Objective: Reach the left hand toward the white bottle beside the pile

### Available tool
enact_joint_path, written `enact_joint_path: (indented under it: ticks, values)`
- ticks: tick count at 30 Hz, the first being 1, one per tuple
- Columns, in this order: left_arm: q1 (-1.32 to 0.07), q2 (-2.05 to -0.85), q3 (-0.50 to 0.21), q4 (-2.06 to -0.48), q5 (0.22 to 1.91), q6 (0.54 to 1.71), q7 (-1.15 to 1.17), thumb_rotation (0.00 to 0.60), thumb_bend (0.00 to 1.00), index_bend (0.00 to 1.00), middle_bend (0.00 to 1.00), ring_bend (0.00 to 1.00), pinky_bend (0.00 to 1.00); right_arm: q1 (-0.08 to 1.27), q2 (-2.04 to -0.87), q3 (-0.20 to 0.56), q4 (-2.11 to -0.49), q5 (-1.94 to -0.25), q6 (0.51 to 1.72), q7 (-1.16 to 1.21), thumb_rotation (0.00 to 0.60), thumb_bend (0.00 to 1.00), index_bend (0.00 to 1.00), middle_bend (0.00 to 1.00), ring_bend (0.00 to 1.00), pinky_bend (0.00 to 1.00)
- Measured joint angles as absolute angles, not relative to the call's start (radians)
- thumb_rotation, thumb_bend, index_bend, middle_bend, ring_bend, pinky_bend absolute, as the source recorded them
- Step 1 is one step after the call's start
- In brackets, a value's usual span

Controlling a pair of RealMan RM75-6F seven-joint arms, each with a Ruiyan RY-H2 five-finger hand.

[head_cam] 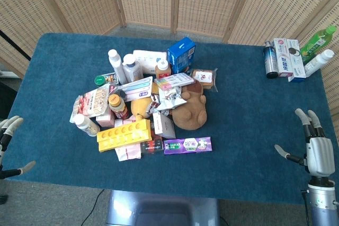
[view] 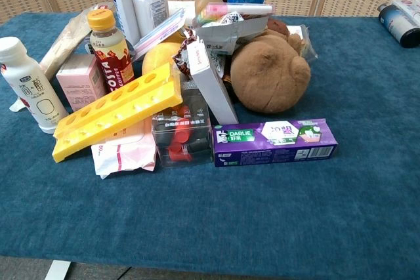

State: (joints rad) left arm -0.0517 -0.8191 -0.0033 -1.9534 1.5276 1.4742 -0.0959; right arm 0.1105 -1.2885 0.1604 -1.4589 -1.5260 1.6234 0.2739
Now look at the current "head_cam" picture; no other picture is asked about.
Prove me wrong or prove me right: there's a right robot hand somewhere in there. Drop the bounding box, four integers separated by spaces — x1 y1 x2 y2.
274 108 336 178

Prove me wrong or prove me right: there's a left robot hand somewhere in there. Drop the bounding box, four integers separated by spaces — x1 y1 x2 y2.
0 115 37 180

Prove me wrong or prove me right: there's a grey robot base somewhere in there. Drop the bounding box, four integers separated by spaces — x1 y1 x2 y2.
105 189 221 226

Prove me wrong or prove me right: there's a cream milk drink bottle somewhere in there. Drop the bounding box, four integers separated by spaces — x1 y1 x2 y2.
72 113 101 138

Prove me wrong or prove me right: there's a dark spray can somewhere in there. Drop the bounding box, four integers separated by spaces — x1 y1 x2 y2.
262 41 279 79

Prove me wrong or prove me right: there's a brown drink bottle yellow cap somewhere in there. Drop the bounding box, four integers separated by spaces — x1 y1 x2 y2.
108 94 130 120

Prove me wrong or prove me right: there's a green drink bottle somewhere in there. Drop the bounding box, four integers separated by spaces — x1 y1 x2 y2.
299 25 337 66

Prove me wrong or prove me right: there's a tall white plastic bottle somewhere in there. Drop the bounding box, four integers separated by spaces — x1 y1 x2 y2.
108 49 128 85

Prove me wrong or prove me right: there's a white bottle with blue label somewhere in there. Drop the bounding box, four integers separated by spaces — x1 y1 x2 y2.
122 53 144 83

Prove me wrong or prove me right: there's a brown bottle with white cap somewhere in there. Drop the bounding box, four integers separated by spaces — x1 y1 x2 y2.
154 59 172 80

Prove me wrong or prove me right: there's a black bar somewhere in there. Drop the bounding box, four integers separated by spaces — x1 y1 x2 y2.
0 29 32 62

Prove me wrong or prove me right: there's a red white snack bag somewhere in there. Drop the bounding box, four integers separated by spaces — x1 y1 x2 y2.
69 83 111 124

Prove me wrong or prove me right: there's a blue table cloth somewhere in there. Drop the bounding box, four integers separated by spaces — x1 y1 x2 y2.
2 32 337 206

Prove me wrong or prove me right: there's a white blue box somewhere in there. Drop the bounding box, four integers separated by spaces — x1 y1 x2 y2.
286 39 307 83

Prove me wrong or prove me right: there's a green round lid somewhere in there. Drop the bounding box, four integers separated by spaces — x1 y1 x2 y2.
94 75 107 87

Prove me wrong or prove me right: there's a white pink toothpaste box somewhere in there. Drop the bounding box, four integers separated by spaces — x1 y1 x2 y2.
272 38 295 78

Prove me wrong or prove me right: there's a battery blister pack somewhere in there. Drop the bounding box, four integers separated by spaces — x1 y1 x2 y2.
104 73 118 84

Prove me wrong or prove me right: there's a yellow box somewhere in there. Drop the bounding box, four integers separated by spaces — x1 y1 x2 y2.
96 119 153 153

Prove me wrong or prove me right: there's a white pink paper packet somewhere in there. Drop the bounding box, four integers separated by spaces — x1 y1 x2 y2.
114 142 142 162

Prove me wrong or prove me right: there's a purple toothpaste box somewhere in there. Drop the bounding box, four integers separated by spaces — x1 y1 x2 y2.
163 136 213 156

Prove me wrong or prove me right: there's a white toothbrush package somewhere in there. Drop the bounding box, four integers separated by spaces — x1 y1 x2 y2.
115 76 154 103

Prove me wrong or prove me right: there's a yellow plush toy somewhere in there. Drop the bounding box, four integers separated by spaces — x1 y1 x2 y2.
130 96 155 121

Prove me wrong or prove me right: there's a brown plush toy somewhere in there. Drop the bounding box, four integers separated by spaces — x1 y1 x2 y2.
171 79 208 131

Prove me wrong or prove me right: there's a brown cookie packet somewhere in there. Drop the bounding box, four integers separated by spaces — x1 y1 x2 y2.
190 68 219 92

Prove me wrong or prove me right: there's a dark red box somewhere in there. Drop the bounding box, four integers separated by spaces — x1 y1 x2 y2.
140 135 164 155

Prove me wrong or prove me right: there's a white tissue pack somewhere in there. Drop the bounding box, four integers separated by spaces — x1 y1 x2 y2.
132 49 168 75

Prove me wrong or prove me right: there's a white small box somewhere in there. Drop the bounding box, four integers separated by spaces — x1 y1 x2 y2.
152 112 176 140

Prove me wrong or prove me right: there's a silver snack packet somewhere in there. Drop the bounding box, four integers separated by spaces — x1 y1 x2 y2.
151 87 188 117

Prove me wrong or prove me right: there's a coloured marker pen set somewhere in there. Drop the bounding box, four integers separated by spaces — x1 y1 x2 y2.
154 73 195 91

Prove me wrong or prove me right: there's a blue cardboard box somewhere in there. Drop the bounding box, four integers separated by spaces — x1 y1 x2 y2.
167 37 197 75

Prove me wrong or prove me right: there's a black cable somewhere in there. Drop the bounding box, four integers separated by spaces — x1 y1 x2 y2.
78 188 105 226

